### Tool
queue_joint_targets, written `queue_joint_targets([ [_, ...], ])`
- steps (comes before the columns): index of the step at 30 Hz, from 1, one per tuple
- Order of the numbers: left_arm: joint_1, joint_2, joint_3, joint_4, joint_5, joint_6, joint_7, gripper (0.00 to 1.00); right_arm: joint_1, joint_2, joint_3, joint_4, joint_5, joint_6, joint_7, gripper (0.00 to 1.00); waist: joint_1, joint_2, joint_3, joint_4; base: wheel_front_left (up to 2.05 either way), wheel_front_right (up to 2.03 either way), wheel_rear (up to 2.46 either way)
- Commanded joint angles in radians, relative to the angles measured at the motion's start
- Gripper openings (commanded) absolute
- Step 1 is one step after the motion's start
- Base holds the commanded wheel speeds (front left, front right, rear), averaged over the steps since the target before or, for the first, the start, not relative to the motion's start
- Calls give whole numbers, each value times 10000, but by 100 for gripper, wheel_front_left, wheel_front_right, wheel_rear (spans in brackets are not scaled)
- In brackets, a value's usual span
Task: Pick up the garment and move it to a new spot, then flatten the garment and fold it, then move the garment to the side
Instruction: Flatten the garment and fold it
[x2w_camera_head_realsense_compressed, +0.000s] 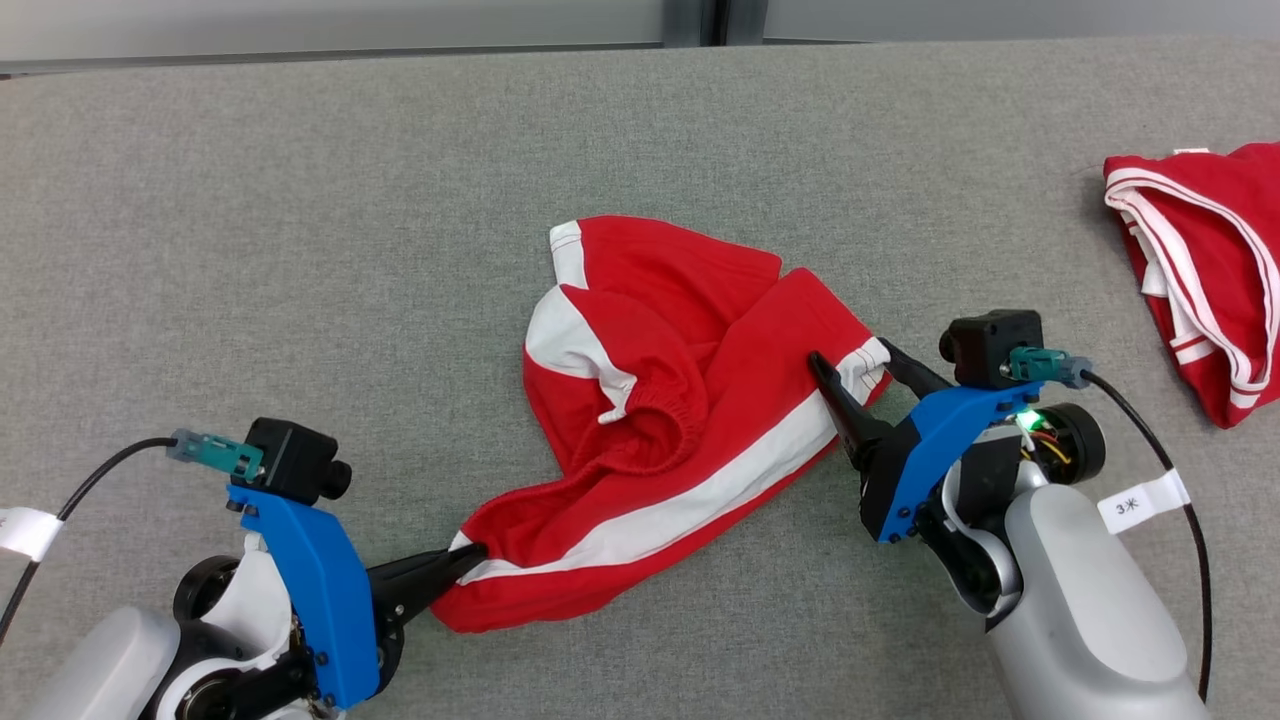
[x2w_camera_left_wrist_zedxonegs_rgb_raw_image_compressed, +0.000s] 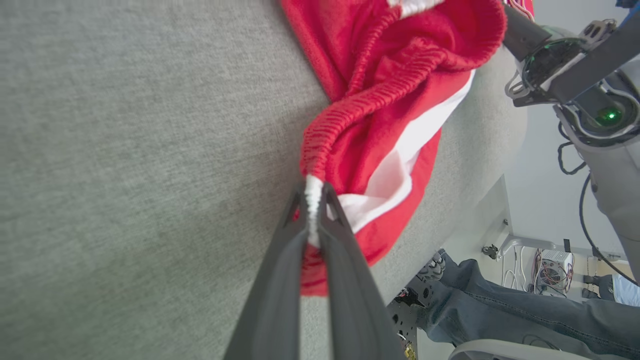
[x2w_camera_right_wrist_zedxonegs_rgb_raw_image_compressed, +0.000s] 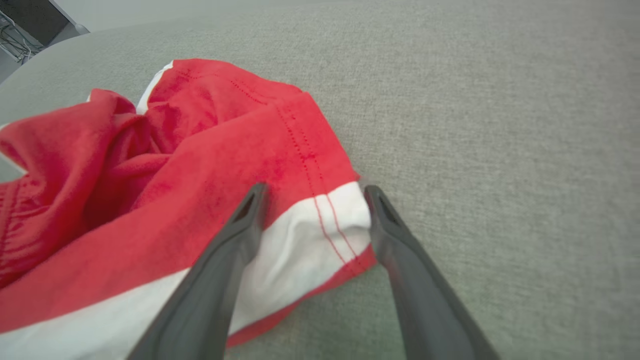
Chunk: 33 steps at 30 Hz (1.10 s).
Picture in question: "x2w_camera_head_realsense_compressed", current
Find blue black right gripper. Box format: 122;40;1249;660
806;337;1044;546

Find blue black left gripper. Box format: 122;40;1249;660
226;484;491;713

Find red shorts white stripes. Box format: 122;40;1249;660
430;215;893;634

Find red Bulls jersey shirt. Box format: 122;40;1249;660
1103;142;1280;430

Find grey fabric sofa surface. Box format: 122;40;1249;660
0;38;1280;720

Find printed white cable label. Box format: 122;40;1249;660
1097;469;1192;535

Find blank white cable label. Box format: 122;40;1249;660
0;507;64;562

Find grey partition wall post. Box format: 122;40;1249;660
662;0;769;47

